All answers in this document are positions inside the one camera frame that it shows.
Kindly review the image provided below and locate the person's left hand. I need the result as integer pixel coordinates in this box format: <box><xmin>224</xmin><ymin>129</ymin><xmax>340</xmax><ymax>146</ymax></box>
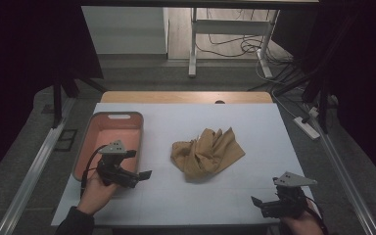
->
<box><xmin>77</xmin><ymin>169</ymin><xmax>118</xmax><ymax>215</ymax></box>

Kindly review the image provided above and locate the white desk frame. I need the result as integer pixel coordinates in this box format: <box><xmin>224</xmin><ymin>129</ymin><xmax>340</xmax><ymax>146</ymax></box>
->
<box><xmin>188</xmin><ymin>7</ymin><xmax>280</xmax><ymax>79</ymax></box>

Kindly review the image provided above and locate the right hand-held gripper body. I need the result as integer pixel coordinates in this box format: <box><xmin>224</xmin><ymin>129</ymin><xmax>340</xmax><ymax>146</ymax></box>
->
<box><xmin>259</xmin><ymin>171</ymin><xmax>318</xmax><ymax>219</ymax></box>

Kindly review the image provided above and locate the white power cable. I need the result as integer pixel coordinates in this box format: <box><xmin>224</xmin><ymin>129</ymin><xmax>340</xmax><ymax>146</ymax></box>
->
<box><xmin>269</xmin><ymin>89</ymin><xmax>321</xmax><ymax>120</ymax></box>

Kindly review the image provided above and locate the black curtain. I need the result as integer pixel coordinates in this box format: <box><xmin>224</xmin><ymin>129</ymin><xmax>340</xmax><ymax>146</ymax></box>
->
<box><xmin>0</xmin><ymin>0</ymin><xmax>105</xmax><ymax>190</ymax></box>
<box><xmin>270</xmin><ymin>0</ymin><xmax>376</xmax><ymax>194</ymax></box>

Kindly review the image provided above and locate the mustard yellow garment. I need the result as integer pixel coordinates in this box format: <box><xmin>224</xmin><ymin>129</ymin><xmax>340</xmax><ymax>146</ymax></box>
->
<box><xmin>170</xmin><ymin>126</ymin><xmax>247</xmax><ymax>181</ymax></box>

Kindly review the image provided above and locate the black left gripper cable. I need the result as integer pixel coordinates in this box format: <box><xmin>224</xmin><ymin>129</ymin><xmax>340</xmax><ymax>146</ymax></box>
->
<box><xmin>79</xmin><ymin>144</ymin><xmax>108</xmax><ymax>198</ymax></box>

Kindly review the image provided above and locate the black metal stand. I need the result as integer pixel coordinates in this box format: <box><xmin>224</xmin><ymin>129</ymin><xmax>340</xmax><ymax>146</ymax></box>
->
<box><xmin>52</xmin><ymin>76</ymin><xmax>108</xmax><ymax>129</ymax></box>
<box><xmin>248</xmin><ymin>13</ymin><xmax>360</xmax><ymax>135</ymax></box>

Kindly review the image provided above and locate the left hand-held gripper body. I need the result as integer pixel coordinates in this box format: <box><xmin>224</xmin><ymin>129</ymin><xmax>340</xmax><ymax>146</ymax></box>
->
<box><xmin>96</xmin><ymin>140</ymin><xmax>141</xmax><ymax>189</ymax></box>

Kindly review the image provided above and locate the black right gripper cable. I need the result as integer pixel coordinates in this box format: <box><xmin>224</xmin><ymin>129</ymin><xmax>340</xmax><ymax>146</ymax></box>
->
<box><xmin>305</xmin><ymin>203</ymin><xmax>330</xmax><ymax>235</ymax></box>

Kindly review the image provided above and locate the wooden table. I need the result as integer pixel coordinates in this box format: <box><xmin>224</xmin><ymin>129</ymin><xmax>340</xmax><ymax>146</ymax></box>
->
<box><xmin>100</xmin><ymin>91</ymin><xmax>274</xmax><ymax>105</ymax></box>

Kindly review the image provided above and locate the tangle of floor cables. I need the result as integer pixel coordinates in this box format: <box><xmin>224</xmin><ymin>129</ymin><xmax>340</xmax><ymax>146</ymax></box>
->
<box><xmin>195</xmin><ymin>9</ymin><xmax>297</xmax><ymax>67</ymax></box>

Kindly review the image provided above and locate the white power strip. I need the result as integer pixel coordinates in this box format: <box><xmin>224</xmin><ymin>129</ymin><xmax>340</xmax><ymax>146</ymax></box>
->
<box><xmin>292</xmin><ymin>116</ymin><xmax>321</xmax><ymax>141</ymax></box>

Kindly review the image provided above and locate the pink basket with grey rim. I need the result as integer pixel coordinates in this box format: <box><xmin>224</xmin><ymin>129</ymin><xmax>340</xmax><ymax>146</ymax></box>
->
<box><xmin>72</xmin><ymin>111</ymin><xmax>145</xmax><ymax>182</ymax></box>

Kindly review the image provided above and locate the aluminium floor rail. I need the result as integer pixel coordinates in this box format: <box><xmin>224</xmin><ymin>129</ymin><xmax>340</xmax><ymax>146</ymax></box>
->
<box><xmin>0</xmin><ymin>97</ymin><xmax>76</xmax><ymax>235</ymax></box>
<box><xmin>305</xmin><ymin>104</ymin><xmax>376</xmax><ymax>235</ymax></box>

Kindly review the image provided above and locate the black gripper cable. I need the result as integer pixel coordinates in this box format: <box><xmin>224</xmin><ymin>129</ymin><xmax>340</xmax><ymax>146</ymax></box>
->
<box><xmin>305</xmin><ymin>203</ymin><xmax>330</xmax><ymax>235</ymax></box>
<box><xmin>79</xmin><ymin>144</ymin><xmax>108</xmax><ymax>198</ymax></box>

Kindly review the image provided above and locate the person's right hand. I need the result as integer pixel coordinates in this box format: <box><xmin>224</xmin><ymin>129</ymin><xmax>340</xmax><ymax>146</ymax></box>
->
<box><xmin>279</xmin><ymin>199</ymin><xmax>325</xmax><ymax>235</ymax></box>

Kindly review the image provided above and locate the white wall cabinet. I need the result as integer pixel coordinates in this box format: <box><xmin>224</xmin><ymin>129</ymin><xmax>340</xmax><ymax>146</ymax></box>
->
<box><xmin>81</xmin><ymin>6</ymin><xmax>170</xmax><ymax>56</ymax></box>

